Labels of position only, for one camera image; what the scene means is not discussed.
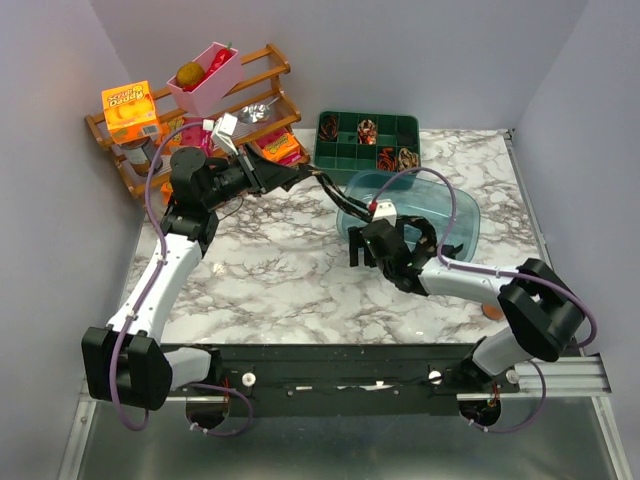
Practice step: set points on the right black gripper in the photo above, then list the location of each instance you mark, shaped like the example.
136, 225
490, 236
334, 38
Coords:
357, 240

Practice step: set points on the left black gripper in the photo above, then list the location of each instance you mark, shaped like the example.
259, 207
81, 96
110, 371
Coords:
263, 175

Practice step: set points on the black leaf patterned tie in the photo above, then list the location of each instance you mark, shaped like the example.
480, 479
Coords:
348, 205

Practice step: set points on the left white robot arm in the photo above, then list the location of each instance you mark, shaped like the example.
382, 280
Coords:
124, 362

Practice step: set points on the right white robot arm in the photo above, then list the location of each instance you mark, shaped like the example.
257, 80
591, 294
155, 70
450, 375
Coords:
543, 315

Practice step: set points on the orange sponge box right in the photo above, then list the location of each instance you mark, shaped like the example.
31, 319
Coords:
280, 147

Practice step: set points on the green divided organizer tray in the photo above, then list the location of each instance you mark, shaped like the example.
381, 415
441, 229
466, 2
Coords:
345, 157

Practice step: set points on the rolled dark orange tie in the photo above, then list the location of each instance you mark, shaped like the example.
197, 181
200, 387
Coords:
328, 128

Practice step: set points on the teal plastic tub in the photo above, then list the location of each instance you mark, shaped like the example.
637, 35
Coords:
414, 196

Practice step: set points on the rolled red patterned tie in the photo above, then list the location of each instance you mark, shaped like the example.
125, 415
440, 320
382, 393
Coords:
367, 132

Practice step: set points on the metal spoon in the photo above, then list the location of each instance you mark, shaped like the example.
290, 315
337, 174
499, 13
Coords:
256, 113

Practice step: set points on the rolled orange black tie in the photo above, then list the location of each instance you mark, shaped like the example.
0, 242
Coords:
386, 159

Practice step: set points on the rolled tan patterned tie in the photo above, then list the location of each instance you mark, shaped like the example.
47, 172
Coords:
407, 159

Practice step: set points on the pink scrub sponge box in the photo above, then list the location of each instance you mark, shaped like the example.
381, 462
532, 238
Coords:
192, 137

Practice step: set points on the pink plastic bin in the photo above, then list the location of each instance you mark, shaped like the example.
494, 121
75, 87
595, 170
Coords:
201, 101

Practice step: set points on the orange bottle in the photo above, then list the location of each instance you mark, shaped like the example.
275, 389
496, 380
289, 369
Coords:
492, 313

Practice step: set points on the red chili pepper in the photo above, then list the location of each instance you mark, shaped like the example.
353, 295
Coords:
219, 60

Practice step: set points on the brown round fruit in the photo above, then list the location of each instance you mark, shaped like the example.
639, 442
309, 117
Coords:
189, 75

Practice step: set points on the dark glass jar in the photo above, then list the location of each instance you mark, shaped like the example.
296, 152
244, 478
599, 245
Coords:
140, 154

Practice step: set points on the orange scrub daddy box top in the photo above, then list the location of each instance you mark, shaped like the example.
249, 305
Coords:
130, 112

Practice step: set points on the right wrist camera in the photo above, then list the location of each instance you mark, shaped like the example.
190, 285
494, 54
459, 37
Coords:
383, 210

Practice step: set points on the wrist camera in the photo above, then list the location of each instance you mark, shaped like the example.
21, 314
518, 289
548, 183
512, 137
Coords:
383, 210
220, 132

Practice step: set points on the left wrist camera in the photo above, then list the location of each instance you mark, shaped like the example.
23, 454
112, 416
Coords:
220, 132

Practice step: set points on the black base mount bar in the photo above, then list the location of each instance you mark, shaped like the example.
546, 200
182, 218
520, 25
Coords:
305, 380

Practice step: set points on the aluminium rail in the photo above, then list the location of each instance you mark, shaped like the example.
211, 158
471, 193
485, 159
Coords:
569, 377

